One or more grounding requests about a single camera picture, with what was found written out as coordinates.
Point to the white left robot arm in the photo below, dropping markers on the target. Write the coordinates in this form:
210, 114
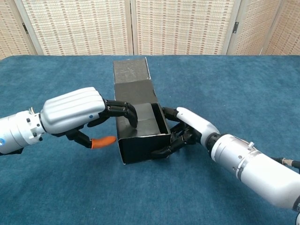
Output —
16, 131

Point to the black screen hinge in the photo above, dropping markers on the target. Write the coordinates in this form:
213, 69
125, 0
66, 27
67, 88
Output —
236, 26
24, 26

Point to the blue felt table mat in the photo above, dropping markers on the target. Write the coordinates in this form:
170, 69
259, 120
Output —
234, 93

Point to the black foldable cardboard box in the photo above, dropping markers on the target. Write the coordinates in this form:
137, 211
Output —
143, 147

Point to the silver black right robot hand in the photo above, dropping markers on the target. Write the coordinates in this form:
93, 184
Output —
197, 124

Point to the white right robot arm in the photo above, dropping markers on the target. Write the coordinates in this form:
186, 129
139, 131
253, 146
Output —
257, 168

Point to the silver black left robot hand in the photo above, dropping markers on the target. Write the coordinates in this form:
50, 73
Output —
70, 110

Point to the woven bamboo folding screen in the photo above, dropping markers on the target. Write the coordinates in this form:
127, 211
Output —
82, 28

